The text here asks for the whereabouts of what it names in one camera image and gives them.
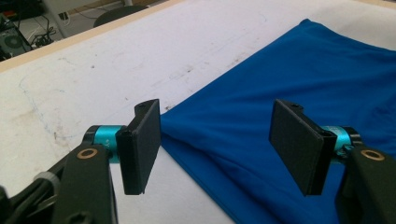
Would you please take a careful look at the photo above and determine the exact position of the black computer tower with fan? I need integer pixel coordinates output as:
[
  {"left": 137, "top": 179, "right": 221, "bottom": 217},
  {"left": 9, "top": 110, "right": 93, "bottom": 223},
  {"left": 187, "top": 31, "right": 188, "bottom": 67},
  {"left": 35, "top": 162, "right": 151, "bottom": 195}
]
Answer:
[{"left": 0, "top": 19, "right": 34, "bottom": 61}]

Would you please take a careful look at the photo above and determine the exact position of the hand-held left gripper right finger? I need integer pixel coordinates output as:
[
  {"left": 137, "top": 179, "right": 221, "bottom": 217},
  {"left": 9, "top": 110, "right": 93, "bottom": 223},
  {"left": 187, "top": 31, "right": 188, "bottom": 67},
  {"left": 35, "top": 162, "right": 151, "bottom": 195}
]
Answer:
[{"left": 269, "top": 98, "right": 362, "bottom": 197}]

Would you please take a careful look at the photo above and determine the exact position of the white table mat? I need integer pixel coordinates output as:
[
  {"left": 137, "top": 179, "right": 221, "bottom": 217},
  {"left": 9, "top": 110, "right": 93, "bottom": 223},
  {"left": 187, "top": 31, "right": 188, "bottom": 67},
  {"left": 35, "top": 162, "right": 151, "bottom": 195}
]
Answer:
[{"left": 0, "top": 0, "right": 396, "bottom": 224}]

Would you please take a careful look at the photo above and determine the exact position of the blue T-shirt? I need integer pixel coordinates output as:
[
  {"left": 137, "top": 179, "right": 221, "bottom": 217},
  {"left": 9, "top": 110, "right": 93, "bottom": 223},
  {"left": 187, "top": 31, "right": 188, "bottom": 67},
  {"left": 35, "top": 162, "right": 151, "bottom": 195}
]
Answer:
[{"left": 160, "top": 18, "right": 396, "bottom": 224}]

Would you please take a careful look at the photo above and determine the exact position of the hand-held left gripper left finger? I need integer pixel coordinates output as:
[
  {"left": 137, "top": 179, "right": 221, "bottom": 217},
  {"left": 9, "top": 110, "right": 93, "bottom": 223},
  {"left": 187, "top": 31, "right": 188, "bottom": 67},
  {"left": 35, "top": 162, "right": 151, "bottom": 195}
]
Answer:
[{"left": 83, "top": 98, "right": 163, "bottom": 196}]

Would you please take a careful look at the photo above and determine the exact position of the black round stool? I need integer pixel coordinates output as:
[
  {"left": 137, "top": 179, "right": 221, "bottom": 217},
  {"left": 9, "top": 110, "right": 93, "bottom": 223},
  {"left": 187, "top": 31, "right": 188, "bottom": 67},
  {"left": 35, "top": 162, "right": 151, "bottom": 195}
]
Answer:
[{"left": 92, "top": 4, "right": 149, "bottom": 28}]

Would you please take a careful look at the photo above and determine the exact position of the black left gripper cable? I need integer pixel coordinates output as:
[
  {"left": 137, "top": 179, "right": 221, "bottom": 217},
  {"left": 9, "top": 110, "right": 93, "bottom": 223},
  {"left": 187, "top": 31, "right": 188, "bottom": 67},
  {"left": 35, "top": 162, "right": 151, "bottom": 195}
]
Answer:
[{"left": 0, "top": 171, "right": 61, "bottom": 224}]

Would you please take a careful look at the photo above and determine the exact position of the light wooden table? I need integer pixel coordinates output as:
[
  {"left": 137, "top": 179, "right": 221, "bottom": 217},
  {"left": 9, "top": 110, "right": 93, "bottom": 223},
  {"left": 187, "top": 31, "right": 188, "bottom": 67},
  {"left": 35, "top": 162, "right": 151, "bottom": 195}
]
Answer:
[{"left": 0, "top": 0, "right": 396, "bottom": 75}]

